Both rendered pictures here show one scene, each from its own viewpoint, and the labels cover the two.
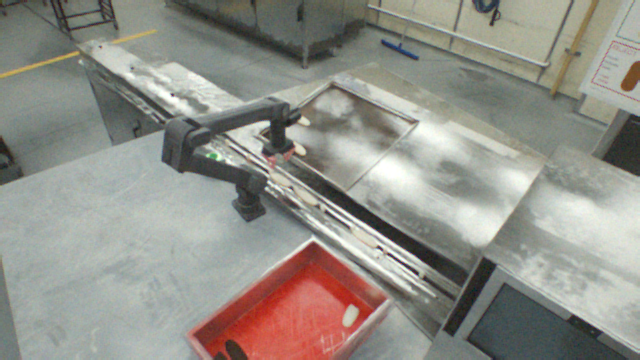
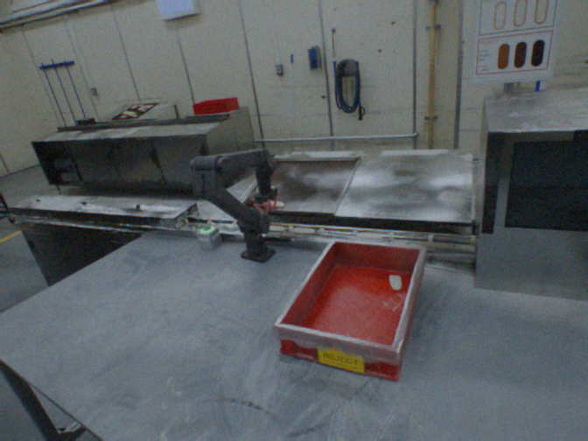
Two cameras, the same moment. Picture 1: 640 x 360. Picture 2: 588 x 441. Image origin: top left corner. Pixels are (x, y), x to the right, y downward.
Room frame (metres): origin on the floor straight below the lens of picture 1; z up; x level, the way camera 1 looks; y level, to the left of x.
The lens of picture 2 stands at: (-0.34, 0.40, 1.57)
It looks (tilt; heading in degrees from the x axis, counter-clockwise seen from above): 25 degrees down; 348
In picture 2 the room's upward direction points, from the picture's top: 9 degrees counter-clockwise
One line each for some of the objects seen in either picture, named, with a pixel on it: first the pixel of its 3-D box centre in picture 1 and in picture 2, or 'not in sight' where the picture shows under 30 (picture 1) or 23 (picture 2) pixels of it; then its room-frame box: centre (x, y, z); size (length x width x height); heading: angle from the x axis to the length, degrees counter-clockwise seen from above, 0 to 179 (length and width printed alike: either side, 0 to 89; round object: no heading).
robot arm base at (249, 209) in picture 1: (248, 200); (256, 246); (0.99, 0.28, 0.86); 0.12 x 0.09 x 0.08; 41
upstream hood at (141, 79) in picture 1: (140, 78); (95, 209); (1.80, 1.02, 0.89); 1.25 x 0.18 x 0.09; 51
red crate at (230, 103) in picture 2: not in sight; (215, 106); (4.95, 0.06, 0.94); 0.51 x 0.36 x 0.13; 55
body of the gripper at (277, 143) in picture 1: (278, 139); (264, 188); (1.13, 0.18, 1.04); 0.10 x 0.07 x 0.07; 141
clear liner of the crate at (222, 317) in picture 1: (294, 324); (358, 295); (0.51, 0.06, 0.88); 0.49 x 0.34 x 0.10; 140
